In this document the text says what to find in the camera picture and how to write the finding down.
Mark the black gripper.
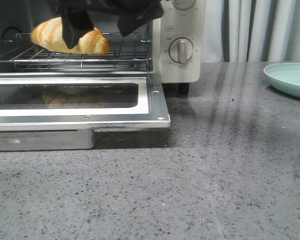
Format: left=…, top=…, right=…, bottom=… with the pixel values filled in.
left=46, top=0, right=165, bottom=50

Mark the oven wire rack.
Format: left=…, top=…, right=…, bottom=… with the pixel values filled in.
left=0, top=33, right=152, bottom=72

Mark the lower timer knob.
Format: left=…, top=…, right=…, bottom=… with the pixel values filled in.
left=169, top=38, right=194, bottom=64

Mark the oven glass door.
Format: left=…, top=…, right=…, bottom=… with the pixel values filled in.
left=0, top=73, right=170, bottom=151

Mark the white toaster oven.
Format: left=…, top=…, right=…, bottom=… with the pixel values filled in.
left=0, top=0, right=207, bottom=95

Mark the teal plate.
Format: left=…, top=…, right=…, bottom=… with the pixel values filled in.
left=263, top=62, right=300, bottom=98

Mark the grey curtain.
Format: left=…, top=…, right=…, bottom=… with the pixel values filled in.
left=201, top=0, right=300, bottom=63

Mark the upper temperature knob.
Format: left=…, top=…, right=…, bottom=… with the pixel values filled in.
left=172, top=0, right=196, bottom=10

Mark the golden bread roll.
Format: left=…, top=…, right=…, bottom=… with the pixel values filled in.
left=30, top=17, right=110, bottom=55

